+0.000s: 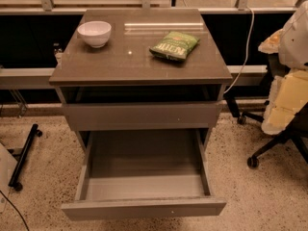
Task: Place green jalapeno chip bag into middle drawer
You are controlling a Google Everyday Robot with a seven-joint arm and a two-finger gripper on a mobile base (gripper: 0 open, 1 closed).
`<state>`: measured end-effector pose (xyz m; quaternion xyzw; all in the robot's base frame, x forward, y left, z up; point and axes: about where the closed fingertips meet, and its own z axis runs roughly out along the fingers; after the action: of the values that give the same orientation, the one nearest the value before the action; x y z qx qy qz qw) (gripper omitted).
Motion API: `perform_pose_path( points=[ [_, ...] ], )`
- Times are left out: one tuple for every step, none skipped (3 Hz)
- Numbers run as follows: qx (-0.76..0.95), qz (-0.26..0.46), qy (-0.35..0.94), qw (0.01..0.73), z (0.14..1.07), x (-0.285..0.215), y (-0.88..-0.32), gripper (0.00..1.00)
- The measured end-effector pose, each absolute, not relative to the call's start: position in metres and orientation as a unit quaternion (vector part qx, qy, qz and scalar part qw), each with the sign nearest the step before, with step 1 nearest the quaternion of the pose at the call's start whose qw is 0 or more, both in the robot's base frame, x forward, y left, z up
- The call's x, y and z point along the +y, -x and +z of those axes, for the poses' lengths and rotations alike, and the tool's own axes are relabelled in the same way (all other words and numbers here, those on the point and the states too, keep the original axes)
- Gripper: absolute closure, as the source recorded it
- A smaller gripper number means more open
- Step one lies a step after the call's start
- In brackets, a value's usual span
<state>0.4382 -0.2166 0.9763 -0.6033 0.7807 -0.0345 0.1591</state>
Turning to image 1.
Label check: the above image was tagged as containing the white ceramic bowl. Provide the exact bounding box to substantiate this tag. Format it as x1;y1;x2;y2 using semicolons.
77;21;112;48

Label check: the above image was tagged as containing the white cable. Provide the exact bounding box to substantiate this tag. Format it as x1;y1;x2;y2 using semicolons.
223;7;255;95

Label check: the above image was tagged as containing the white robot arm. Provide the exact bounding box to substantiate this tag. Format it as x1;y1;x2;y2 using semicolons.
259;1;308;135

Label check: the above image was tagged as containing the black wheeled stand base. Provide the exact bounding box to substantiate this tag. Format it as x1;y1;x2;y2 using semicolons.
8;123;42;192

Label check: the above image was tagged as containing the green jalapeno chip bag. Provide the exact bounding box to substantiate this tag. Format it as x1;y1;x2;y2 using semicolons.
149;31;199;62

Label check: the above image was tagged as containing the black floor cable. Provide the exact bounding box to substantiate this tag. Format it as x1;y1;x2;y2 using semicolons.
0;190;31;231

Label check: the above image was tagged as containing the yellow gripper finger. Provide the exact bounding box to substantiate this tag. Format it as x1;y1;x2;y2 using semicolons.
261;70;308;135
258;29;283;54

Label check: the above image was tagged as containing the closed grey top drawer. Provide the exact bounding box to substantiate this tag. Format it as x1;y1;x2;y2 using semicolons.
62;102;221;131

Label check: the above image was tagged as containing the open grey middle drawer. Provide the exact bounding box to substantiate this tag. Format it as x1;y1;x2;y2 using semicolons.
62;129;226;220

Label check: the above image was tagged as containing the black office chair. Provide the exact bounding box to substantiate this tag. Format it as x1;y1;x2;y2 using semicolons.
223;54;308;168

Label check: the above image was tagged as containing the grey drawer cabinet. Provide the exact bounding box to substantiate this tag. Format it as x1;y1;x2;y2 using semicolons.
48;8;234;152

